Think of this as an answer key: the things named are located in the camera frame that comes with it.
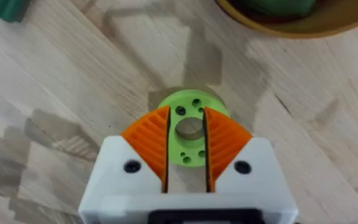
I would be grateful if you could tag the green disc with holes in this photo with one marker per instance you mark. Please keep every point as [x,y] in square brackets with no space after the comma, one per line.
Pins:
[189,127]

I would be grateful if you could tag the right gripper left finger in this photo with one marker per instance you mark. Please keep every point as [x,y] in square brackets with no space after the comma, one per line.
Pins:
[141,155]

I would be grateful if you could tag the green toy vegetable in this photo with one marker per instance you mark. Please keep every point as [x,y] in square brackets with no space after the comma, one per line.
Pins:
[3,9]

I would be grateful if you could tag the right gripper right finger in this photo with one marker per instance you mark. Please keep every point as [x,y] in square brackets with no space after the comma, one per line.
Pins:
[232,155]

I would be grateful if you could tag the yellow tub with toys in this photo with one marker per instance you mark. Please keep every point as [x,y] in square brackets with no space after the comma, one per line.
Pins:
[297,15]

